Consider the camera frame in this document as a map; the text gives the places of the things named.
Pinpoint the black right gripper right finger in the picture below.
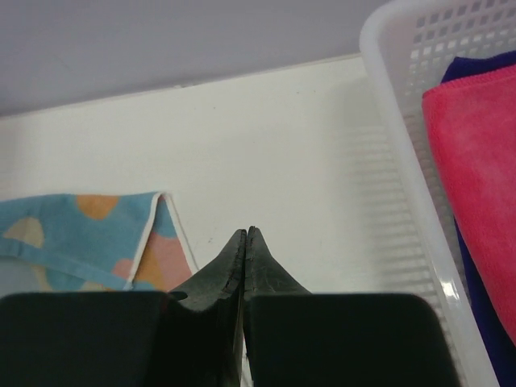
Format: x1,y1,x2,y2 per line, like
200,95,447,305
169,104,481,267
243,227,460,386

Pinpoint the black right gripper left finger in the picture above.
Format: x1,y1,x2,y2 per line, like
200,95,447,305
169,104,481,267
1,230,247,386

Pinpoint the light blue patterned towel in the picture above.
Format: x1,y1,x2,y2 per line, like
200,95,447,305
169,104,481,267
1,192,198,292

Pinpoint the purple towel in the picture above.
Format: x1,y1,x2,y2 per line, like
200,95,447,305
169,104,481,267
441,51,515,387

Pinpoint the pink towel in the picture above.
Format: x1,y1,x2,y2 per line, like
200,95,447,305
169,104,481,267
422,66,515,339

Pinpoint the white right plastic basket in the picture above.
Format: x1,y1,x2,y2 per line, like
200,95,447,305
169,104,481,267
360,1,515,386

